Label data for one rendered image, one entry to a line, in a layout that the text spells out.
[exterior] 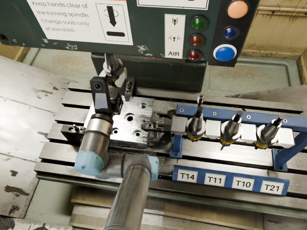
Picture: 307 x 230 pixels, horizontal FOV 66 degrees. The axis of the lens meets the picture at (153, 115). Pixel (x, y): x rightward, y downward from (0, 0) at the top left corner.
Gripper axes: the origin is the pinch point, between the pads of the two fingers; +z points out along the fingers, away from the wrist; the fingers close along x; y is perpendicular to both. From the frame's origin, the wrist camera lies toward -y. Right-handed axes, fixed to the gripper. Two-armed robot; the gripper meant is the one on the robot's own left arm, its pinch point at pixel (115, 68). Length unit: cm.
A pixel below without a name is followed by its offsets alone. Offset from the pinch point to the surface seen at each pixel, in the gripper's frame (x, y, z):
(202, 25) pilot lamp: 25.3, -36.9, -22.1
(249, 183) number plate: 53, 36, -22
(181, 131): 24.2, 8.4, -16.6
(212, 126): 34.0, 8.5, -13.4
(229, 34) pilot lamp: 29, -36, -22
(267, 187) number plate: 60, 36, -23
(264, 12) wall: 66, 33, 81
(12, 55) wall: -101, 60, 55
